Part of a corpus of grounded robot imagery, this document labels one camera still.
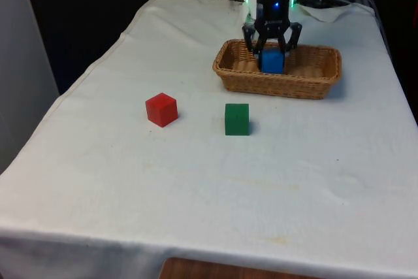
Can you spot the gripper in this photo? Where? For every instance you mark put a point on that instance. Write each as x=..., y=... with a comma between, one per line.
x=273, y=14

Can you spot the blue wooden cube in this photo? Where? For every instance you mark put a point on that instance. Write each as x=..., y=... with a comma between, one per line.
x=271, y=61

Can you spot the brown wicker basket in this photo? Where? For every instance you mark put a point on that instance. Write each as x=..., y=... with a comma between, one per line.
x=277, y=86

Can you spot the green wooden cube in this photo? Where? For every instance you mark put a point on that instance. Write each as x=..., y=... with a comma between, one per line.
x=236, y=120

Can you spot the red wooden cube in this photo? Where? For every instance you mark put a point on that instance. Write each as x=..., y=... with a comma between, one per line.
x=161, y=110

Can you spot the pale grey cabinet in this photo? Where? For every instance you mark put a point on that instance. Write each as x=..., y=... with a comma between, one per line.
x=19, y=63

